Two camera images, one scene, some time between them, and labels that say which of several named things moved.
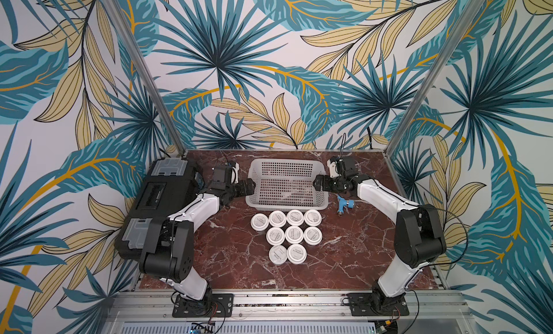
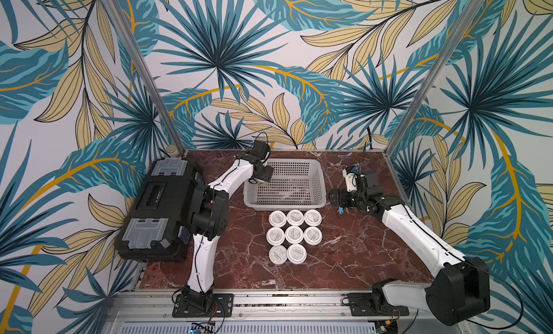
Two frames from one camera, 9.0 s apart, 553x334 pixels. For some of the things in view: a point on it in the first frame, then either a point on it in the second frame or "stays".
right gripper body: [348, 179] -> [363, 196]
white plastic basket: [282, 183] stays
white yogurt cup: [312, 217] stays
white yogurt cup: [275, 236] stays
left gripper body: [236, 190] -> [264, 173]
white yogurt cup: [297, 254] stays
